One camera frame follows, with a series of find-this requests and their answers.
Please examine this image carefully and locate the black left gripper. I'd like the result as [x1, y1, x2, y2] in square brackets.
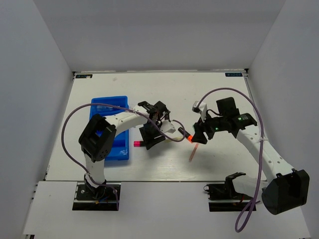
[139, 120, 166, 150]

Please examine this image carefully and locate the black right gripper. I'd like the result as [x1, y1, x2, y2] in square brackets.
[191, 110, 226, 144]

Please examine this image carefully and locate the orange highlighter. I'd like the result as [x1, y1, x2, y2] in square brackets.
[178, 127, 193, 143]

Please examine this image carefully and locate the pink highlighter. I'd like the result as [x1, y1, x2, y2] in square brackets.
[133, 140, 145, 147]

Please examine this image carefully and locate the pink thin pen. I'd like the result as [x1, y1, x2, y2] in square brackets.
[188, 143, 199, 162]

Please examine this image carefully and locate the beige thin pen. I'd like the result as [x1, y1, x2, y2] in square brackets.
[164, 136, 183, 142]

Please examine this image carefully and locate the clear blue-tipped pen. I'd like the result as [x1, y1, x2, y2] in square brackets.
[96, 106, 120, 113]

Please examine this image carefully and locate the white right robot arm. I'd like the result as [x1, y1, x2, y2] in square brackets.
[192, 97, 310, 215]

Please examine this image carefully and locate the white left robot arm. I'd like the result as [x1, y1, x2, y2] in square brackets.
[79, 101, 175, 199]

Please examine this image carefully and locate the blue plastic tray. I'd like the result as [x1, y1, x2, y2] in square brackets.
[89, 96, 130, 162]

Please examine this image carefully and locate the right corner label sticker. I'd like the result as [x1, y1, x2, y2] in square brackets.
[225, 72, 243, 77]

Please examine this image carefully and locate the corner label sticker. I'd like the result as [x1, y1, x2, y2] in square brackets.
[225, 72, 243, 77]
[75, 74, 93, 79]

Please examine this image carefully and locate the left corner label sticker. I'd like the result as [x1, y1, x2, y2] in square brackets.
[75, 74, 93, 79]

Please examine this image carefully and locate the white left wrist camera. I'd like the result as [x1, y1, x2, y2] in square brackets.
[159, 119, 176, 133]

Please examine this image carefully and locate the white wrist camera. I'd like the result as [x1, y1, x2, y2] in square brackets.
[159, 119, 176, 133]
[192, 101, 207, 122]

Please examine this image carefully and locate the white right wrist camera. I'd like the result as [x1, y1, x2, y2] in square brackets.
[192, 101, 207, 122]

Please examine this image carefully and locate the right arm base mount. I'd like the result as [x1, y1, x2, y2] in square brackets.
[203, 183, 252, 212]

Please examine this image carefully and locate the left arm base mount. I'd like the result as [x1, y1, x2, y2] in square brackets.
[72, 184, 121, 211]

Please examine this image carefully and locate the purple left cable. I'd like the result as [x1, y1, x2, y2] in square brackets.
[61, 104, 187, 211]

